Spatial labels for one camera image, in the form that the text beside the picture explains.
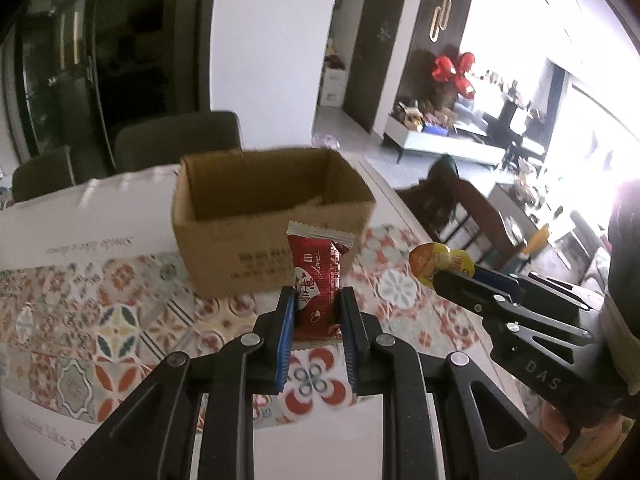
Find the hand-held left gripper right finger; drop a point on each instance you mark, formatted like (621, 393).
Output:
(350, 340)

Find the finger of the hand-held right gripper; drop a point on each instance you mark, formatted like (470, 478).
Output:
(480, 300)
(540, 292)

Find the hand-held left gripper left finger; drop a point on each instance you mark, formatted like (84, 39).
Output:
(286, 330)

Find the round yellow snack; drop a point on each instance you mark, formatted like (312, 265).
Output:
(440, 262)

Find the red white snack packet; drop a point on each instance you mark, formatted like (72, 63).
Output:
(317, 280)

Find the brown cardboard box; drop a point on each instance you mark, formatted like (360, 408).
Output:
(225, 245)

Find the dark wooden chair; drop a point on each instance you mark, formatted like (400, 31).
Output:
(475, 215)

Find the white low console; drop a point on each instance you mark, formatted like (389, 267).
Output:
(440, 142)

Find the patterned tile print tablecloth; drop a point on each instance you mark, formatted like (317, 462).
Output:
(100, 310)

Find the dark grey chair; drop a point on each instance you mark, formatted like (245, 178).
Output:
(175, 140)
(42, 175)

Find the red bow decoration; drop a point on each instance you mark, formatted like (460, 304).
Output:
(452, 72)

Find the white storage box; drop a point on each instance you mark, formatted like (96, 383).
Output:
(332, 87)

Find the dark door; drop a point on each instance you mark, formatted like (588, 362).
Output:
(375, 50)

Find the dark glass cabinet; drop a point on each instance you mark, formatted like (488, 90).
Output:
(125, 50)

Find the gold wall ornament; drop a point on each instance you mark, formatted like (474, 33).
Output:
(440, 17)

